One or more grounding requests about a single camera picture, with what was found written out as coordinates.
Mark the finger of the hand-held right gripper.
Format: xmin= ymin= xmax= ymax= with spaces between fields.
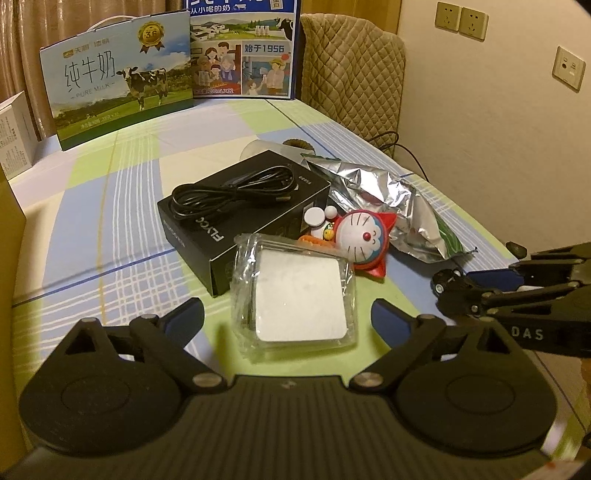
xmin=431 ymin=241 xmax=591 ymax=296
xmin=436 ymin=282 xmax=591 ymax=325

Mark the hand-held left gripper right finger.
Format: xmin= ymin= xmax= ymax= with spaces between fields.
xmin=351 ymin=298 xmax=513 ymax=393

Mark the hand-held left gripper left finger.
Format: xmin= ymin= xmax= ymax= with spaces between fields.
xmin=60 ymin=298 xmax=227 ymax=393

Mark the black cardboard box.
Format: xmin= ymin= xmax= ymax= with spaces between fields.
xmin=157 ymin=152 xmax=332 ymax=297

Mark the clear plastic packet white pad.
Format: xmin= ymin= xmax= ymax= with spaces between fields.
xmin=229 ymin=233 xmax=360 ymax=355

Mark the red white cat toy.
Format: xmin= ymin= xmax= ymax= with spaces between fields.
xmin=298 ymin=206 xmax=398 ymax=279

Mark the silver foil bag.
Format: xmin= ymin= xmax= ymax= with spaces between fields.
xmin=302 ymin=156 xmax=478 ymax=260

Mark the translucent plastic cup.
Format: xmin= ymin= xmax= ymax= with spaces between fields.
xmin=242 ymin=141 xmax=308 ymax=164

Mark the brown cardboard box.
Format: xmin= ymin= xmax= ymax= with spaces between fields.
xmin=0 ymin=162 xmax=29 ymax=462

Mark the green cow milk carton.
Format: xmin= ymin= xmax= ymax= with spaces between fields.
xmin=38 ymin=10 xmax=195 ymax=152

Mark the beige quilted chair cover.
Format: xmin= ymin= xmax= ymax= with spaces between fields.
xmin=300 ymin=13 xmax=407 ymax=160

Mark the white cardboard box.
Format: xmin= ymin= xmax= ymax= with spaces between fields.
xmin=0 ymin=90 xmax=38 ymax=181

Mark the blue cartoon milk carton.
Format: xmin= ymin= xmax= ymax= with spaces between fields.
xmin=185 ymin=0 xmax=303 ymax=100

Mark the black power cable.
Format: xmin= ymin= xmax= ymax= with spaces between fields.
xmin=365 ymin=134 xmax=432 ymax=181

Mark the beige round-port wall socket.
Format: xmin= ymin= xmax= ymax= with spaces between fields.
xmin=553 ymin=45 xmax=586 ymax=90

